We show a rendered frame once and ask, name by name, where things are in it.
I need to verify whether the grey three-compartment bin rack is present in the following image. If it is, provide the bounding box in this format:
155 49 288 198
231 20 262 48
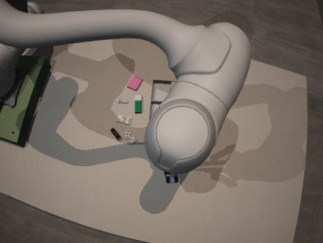
149 79 176 120

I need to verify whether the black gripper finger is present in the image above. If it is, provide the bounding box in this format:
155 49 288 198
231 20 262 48
164 172 179 183

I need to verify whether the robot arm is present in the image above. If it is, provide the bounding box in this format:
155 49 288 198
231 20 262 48
0 0 252 174

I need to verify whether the white domino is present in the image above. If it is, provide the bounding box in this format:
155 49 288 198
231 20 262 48
123 130 137 145
117 115 132 125

